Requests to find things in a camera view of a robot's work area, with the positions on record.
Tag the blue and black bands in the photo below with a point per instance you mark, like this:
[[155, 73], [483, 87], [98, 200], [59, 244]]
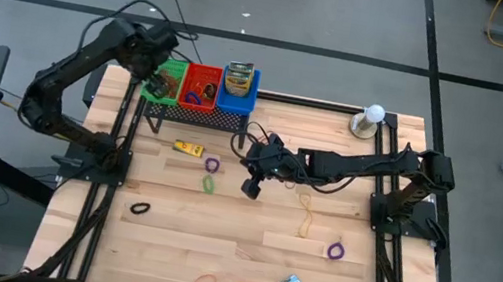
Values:
[[205, 90]]

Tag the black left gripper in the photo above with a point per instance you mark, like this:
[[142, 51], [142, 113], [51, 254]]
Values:
[[157, 50]]

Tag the green plastic basket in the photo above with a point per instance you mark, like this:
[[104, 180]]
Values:
[[182, 69]]

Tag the table lamp with white bulb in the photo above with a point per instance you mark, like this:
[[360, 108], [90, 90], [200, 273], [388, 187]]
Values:
[[367, 119]]

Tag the black metal riser shelf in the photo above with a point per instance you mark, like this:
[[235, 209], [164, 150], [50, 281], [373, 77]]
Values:
[[194, 116]]

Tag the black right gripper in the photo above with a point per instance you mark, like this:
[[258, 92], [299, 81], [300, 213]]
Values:
[[278, 163]]

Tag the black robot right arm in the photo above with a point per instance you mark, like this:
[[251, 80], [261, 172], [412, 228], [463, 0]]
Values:
[[354, 165]]

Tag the Crayola crayon box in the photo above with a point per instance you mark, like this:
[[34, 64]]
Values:
[[241, 68], [238, 86], [188, 148]]

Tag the blue plastic basket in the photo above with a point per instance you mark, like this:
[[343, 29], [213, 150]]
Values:
[[237, 103]]

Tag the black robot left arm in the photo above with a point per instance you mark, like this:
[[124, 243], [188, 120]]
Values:
[[59, 75]]

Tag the red plastic basket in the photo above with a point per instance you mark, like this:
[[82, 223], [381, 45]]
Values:
[[191, 71]]

